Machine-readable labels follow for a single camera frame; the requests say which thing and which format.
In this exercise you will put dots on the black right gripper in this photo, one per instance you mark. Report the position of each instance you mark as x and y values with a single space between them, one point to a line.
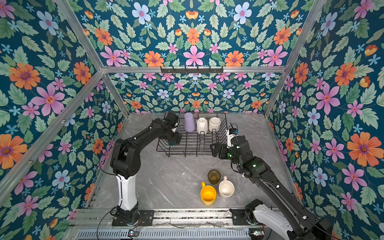
220 150

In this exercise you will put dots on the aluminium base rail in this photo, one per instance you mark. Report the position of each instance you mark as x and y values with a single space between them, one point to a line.
189 217

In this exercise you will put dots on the black wire dish rack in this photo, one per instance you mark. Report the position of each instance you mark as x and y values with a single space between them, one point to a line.
194 143

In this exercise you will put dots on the white faceted mug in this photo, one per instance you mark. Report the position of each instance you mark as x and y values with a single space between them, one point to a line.
202 126

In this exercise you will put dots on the yellow mug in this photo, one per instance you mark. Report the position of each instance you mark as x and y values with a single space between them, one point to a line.
208 194

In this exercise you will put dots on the pink mug white inside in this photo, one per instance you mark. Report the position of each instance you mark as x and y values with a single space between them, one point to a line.
226 188

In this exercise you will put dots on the olive glass cup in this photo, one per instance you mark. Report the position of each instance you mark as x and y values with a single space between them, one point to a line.
214 176

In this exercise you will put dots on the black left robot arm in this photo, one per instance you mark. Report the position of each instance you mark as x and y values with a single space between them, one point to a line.
126 163

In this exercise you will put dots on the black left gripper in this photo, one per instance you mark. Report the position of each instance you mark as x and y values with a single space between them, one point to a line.
175 139

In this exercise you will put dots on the black hook rail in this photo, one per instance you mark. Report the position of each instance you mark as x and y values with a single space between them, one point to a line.
191 70

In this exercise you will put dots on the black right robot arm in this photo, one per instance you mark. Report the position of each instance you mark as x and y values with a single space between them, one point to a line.
294 222

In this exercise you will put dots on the lilac plastic cup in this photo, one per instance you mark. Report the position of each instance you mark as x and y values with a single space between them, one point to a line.
189 122

